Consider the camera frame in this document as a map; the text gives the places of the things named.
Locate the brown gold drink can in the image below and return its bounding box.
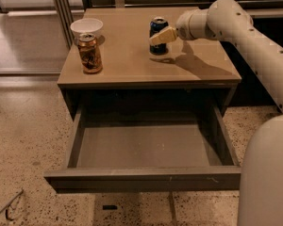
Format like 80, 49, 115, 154
77, 33, 103, 73

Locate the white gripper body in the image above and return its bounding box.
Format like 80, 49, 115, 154
175, 9, 215, 40

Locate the small black floor object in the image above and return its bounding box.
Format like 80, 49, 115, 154
103, 205, 118, 210

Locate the white bowl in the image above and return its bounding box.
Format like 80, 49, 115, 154
70, 18, 103, 38

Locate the open grey top drawer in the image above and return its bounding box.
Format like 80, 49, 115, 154
44, 105, 241, 193

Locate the metal rod on floor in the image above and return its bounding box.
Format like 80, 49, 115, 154
0, 189, 24, 214

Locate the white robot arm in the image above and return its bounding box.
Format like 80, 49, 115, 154
149, 0, 283, 226

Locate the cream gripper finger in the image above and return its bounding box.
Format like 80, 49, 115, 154
149, 26, 178, 46

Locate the blue pepsi can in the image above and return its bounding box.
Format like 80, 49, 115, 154
149, 17, 169, 55

